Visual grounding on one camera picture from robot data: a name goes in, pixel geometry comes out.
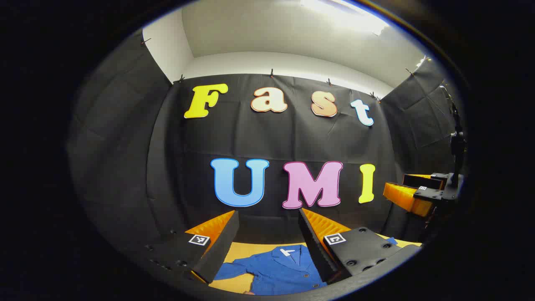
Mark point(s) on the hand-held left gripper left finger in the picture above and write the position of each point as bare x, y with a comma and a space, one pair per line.
221, 246

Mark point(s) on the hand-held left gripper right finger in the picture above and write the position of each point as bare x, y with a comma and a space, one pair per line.
313, 246

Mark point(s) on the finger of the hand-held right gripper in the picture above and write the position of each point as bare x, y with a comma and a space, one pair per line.
428, 194
418, 181

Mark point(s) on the blue jacket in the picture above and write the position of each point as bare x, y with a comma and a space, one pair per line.
276, 271

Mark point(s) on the black backdrop cloth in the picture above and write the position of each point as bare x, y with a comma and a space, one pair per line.
267, 138

